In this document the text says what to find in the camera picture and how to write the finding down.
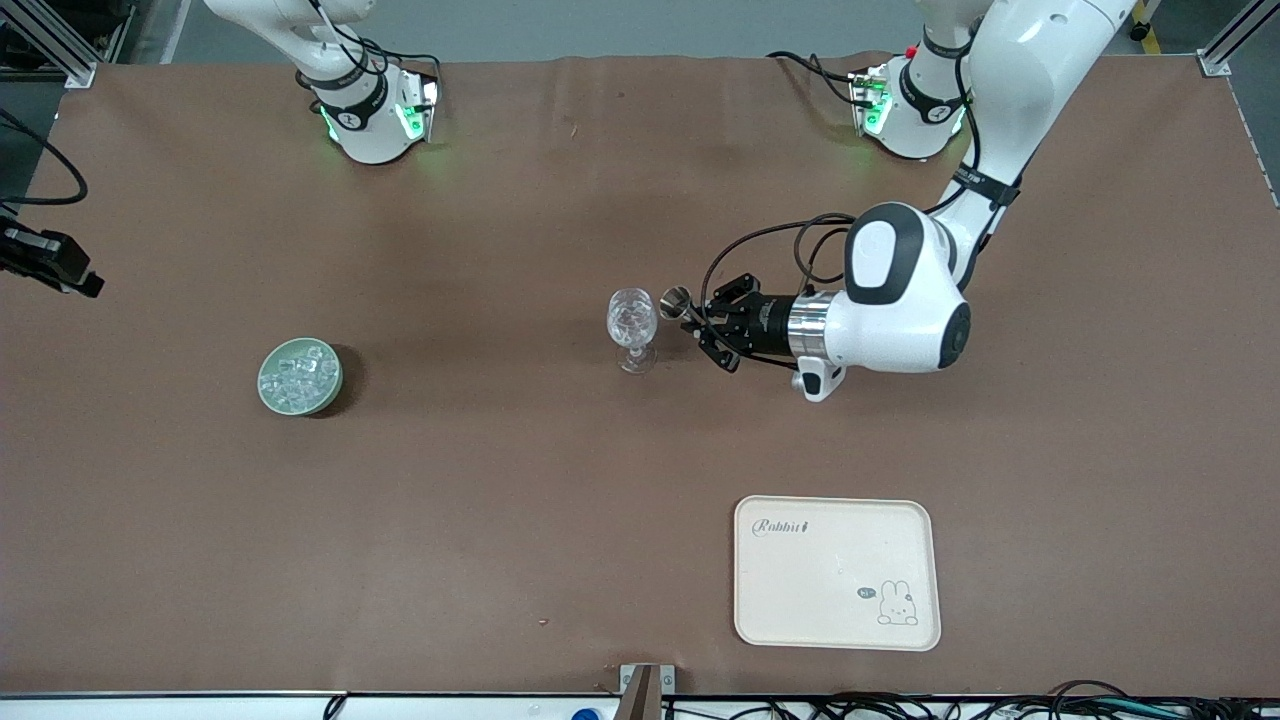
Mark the clear crystal wine glass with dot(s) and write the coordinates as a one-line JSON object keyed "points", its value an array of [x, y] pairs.
{"points": [[632, 320]]}

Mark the clear ice cube pile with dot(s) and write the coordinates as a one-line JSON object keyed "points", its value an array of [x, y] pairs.
{"points": [[300, 372]]}

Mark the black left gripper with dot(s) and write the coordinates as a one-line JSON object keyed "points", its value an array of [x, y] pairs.
{"points": [[768, 325]]}

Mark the metal base connector plate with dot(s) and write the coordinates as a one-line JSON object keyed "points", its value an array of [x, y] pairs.
{"points": [[866, 100], [428, 105]]}

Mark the white table edge rail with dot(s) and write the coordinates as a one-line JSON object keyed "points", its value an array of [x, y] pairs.
{"points": [[150, 708]]}

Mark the cream rabbit print tray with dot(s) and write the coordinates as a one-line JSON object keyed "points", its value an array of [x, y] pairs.
{"points": [[830, 560]]}

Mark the brown table cover sheet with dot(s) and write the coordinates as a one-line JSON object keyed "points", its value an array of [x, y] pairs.
{"points": [[560, 520]]}

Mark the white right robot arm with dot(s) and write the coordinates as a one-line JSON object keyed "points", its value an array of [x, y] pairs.
{"points": [[365, 125]]}

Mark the steel double jigger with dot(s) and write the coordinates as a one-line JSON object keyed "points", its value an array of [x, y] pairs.
{"points": [[675, 298]]}

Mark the green ceramic bowl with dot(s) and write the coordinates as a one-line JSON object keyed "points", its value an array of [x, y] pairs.
{"points": [[268, 395]]}

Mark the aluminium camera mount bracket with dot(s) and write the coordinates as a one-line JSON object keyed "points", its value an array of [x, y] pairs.
{"points": [[647, 682]]}

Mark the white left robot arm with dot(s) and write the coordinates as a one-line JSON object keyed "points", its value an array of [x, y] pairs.
{"points": [[900, 320]]}

